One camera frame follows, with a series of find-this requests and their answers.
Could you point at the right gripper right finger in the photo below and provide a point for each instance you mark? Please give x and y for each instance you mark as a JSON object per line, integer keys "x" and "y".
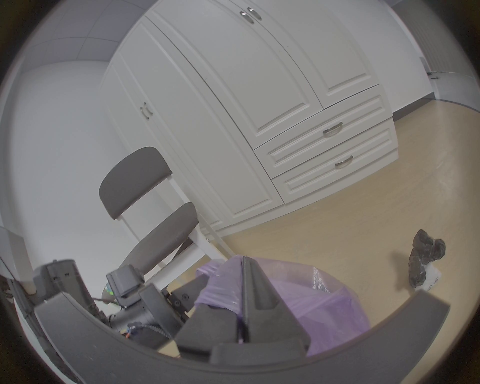
{"x": 266, "y": 315}

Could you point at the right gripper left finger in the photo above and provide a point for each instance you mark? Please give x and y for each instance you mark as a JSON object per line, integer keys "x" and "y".
{"x": 210, "y": 326}

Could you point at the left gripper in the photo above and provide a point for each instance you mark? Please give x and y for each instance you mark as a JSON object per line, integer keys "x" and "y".
{"x": 161, "y": 311}

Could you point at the purple plastic bag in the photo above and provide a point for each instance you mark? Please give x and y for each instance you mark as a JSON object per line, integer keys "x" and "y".
{"x": 318, "y": 311}

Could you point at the crumpled black plastic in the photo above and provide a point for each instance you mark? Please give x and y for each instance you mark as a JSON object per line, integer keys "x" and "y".
{"x": 425, "y": 249}

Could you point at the white chair with grey seat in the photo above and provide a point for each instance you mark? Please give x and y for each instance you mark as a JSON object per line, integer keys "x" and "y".
{"x": 131, "y": 183}

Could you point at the clear printed wrapper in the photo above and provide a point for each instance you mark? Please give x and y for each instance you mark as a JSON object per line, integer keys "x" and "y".
{"x": 433, "y": 279}

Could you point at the white wardrobe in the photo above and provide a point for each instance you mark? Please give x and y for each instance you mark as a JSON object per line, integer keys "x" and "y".
{"x": 243, "y": 93}

